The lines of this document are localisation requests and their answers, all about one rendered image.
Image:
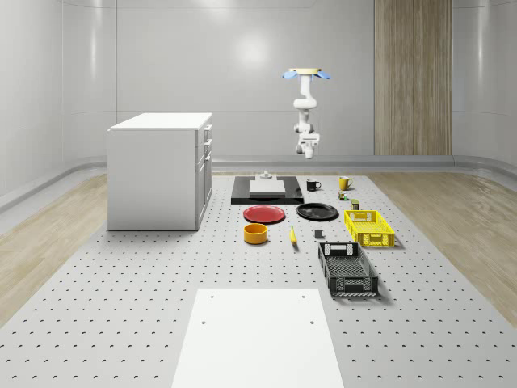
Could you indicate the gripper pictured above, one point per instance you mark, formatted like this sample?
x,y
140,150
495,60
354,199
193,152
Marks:
x,y
309,140

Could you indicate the flat-sided can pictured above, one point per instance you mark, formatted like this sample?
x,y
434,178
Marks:
x,y
354,204

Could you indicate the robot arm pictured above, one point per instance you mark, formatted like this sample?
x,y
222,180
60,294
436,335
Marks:
x,y
305,103

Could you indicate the black mug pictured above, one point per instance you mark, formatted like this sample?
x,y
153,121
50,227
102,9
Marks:
x,y
312,185

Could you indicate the yellow mug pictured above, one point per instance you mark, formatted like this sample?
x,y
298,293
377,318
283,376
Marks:
x,y
344,184

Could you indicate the puzzle cube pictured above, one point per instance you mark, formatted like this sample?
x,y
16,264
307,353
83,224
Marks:
x,y
343,196

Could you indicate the black plate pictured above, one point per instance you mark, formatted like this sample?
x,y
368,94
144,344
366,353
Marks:
x,y
317,211

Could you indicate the black stove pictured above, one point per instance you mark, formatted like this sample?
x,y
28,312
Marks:
x,y
242,190

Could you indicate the red plate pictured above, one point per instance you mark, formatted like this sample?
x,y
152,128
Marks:
x,y
264,214

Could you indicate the grey cube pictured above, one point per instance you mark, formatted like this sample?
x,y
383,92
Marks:
x,y
319,234

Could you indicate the banana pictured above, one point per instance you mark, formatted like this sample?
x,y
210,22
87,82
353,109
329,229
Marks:
x,y
292,236

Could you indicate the yellow bowl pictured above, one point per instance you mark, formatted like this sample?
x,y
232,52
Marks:
x,y
255,236

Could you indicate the yellow basket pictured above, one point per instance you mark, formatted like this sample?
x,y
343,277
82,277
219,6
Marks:
x,y
373,239

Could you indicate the dark grey basket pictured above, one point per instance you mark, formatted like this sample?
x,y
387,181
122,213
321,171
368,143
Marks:
x,y
353,284

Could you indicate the white cabinet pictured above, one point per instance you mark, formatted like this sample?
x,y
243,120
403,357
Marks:
x,y
153,174

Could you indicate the white board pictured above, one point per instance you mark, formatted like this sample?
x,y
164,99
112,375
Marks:
x,y
258,343

